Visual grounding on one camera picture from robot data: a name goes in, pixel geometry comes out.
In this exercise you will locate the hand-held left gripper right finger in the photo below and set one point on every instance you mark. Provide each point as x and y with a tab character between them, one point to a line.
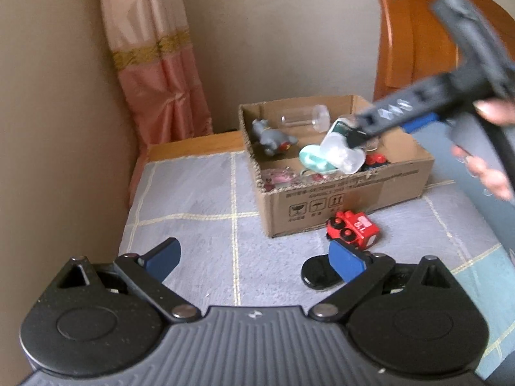
346	263

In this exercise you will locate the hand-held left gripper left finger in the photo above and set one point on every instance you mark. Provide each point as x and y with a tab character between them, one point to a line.
163	261

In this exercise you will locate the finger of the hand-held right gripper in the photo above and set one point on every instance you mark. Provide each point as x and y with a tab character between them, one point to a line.
394	112
420	122

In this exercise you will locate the black round disc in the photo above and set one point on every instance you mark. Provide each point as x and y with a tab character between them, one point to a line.
318	271

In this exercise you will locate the cardboard box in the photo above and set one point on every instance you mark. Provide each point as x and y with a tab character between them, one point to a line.
314	209

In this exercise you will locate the white plastic bottle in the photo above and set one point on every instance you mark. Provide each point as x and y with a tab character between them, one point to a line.
342	152

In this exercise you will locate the teal silicone pacifier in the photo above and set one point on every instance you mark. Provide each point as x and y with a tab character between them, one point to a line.
312	157

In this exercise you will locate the grey plush hippo toy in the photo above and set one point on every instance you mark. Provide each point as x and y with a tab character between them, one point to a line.
269	138

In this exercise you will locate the person's right hand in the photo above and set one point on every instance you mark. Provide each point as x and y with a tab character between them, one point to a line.
497	112

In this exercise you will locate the red toy train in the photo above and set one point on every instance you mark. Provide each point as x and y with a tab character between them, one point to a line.
358	225

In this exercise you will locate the grey checked blanket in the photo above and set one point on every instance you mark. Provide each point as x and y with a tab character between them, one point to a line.
193	229

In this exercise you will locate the black toy car red knobs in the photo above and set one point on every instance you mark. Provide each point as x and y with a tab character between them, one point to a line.
376	160

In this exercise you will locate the wooden bed headboard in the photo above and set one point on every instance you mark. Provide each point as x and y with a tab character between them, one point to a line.
414	40

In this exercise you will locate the blue floral quilt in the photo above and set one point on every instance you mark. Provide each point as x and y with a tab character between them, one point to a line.
487	285

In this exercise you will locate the pink curtain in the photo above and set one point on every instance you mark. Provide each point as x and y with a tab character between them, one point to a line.
161	68

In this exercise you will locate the wooden bed frame edge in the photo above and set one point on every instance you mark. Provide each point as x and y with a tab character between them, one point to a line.
193	144

